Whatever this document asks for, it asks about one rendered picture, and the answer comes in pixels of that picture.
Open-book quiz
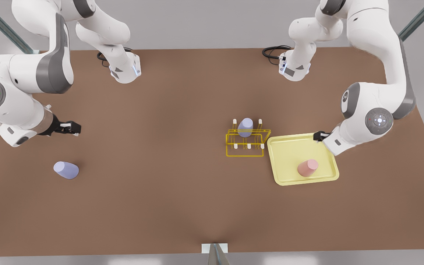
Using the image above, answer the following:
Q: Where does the yellow tray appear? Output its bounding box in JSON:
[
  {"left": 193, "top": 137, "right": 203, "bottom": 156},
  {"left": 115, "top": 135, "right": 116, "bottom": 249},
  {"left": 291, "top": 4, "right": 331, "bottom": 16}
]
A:
[{"left": 267, "top": 132, "right": 340, "bottom": 186}]

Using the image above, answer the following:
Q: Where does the pink cup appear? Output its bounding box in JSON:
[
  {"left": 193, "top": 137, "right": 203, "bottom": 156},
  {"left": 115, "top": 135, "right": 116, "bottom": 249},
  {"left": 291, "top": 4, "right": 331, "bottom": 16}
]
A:
[{"left": 297, "top": 159, "right": 319, "bottom": 177}]

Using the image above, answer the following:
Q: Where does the black cable loop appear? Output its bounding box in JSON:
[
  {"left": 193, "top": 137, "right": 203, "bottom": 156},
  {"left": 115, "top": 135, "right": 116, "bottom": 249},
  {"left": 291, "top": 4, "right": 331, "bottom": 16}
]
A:
[
  {"left": 262, "top": 45, "right": 293, "bottom": 66},
  {"left": 97, "top": 47, "right": 133, "bottom": 68}
]

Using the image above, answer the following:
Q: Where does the lavender cup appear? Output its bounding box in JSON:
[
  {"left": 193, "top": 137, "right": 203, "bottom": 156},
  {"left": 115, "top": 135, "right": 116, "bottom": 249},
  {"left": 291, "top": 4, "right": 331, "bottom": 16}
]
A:
[
  {"left": 238, "top": 118, "right": 254, "bottom": 138},
  {"left": 53, "top": 161, "right": 80, "bottom": 180}
]

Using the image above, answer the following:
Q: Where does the silver frame post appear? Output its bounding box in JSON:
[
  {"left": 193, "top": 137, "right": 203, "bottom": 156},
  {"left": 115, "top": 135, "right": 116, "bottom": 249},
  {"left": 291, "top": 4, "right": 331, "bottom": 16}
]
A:
[
  {"left": 0, "top": 0, "right": 34, "bottom": 55},
  {"left": 202, "top": 243, "right": 231, "bottom": 265},
  {"left": 398, "top": 0, "right": 424, "bottom": 42}
]

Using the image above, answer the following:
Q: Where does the yellow wire cup rack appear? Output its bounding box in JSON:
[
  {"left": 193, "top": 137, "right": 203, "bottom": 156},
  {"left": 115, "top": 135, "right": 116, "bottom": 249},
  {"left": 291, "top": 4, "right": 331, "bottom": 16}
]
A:
[{"left": 226, "top": 118, "right": 272, "bottom": 158}]

